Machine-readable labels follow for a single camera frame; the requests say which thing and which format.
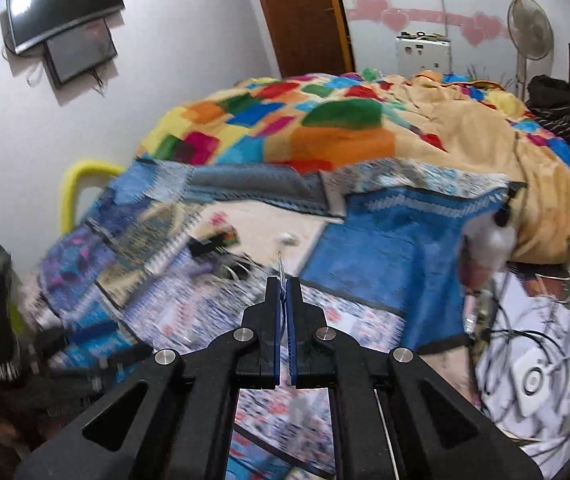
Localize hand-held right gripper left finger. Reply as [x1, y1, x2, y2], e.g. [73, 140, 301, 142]
[15, 276, 286, 480]

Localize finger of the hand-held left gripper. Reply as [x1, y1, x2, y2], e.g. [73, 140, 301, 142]
[32, 321, 118, 357]

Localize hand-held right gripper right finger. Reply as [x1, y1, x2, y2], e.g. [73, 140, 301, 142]
[287, 276, 542, 480]

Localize black rectangular gadget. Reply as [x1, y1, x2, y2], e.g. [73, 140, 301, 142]
[187, 237, 238, 262]

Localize blue patchwork bedsheet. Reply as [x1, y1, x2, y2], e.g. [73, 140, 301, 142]
[20, 157, 526, 480]

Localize white plastic bottle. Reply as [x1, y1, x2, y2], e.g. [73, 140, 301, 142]
[462, 210, 519, 272]

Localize colourful patch blanket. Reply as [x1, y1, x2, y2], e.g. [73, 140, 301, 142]
[135, 70, 570, 267]

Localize white round-button power adapter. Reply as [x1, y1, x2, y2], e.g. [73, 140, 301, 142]
[510, 345, 559, 417]

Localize large black curved television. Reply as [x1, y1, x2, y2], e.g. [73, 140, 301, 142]
[5, 0, 126, 56]

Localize white box appliance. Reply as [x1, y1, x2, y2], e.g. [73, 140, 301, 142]
[396, 32, 452, 74]

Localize brown wooden door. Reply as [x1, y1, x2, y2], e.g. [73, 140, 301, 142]
[247, 0, 356, 79]

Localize dark striped clothes pile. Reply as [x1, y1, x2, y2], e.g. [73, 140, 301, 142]
[527, 75, 570, 137]

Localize white standing fan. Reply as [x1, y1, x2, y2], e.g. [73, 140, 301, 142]
[507, 0, 554, 97]

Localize tangled thin cable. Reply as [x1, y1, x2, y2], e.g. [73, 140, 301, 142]
[215, 255, 262, 282]

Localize yellow bed rail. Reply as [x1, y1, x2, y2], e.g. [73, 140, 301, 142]
[60, 160, 126, 237]

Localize black tangled cables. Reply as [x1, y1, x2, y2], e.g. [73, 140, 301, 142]
[465, 260, 570, 413]

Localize small black wall monitor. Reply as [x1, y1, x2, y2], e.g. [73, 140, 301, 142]
[44, 19, 118, 87]

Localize pink heart wall decoration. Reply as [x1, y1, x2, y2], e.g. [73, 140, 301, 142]
[349, 0, 409, 32]
[462, 12, 502, 47]

